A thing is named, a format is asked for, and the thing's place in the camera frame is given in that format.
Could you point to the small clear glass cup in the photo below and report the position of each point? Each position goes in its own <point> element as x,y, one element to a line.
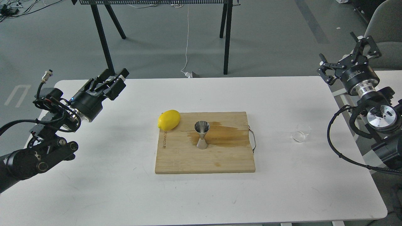
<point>303,130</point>

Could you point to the bamboo cutting board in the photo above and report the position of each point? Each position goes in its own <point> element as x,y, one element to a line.
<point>228,145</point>

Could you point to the black metal table frame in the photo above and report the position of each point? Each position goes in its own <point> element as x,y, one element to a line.
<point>161,29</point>

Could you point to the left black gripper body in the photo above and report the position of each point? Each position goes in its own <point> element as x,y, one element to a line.
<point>87,104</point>

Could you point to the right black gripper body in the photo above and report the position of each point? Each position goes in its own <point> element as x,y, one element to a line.
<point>354,73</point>

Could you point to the steel double jigger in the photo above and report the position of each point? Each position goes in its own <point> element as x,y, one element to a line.
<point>202,127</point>

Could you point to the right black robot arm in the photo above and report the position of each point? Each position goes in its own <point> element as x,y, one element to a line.
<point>374,117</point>

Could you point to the yellow lemon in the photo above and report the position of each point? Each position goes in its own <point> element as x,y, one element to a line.
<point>169,120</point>

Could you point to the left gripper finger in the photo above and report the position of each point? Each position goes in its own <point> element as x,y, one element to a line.
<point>104,76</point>
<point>112,87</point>

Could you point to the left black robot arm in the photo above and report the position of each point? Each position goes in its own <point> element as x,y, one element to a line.
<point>46,149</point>

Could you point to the grey office chair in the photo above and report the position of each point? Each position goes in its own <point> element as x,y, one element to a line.
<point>385,27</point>

